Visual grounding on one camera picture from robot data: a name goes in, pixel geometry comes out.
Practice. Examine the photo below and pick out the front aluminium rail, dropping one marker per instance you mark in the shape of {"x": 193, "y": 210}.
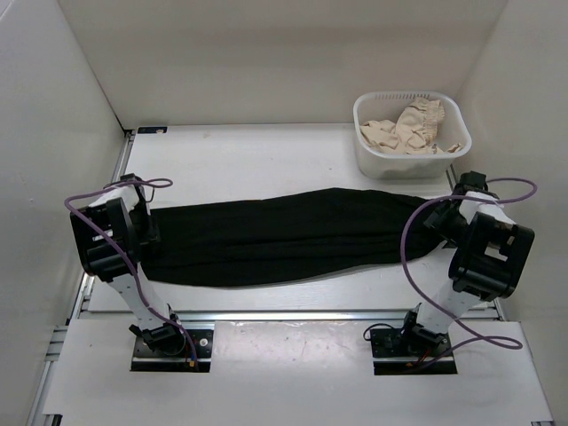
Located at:
{"x": 386, "y": 316}

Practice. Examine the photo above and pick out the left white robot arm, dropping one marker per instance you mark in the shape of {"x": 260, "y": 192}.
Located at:
{"x": 114, "y": 230}

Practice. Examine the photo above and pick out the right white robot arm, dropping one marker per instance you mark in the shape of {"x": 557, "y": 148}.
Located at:
{"x": 491, "y": 251}

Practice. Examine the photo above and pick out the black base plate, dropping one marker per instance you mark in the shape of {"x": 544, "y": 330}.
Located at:
{"x": 397, "y": 354}
{"x": 204, "y": 344}

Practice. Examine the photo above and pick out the beige trousers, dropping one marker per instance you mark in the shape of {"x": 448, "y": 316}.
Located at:
{"x": 414, "y": 132}

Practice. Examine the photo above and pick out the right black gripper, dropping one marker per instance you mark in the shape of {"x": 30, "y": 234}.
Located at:
{"x": 453, "y": 236}

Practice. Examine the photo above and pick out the black trousers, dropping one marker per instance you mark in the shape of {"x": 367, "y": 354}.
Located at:
{"x": 263, "y": 242}

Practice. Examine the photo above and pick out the white plastic basket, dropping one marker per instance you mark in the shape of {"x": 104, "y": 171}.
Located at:
{"x": 388, "y": 105}

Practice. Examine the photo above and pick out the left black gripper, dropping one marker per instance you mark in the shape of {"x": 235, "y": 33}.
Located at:
{"x": 153, "y": 233}

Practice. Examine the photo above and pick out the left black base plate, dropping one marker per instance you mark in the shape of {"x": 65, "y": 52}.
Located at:
{"x": 204, "y": 344}

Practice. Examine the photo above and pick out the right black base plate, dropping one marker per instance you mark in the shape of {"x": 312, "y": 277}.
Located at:
{"x": 397, "y": 354}

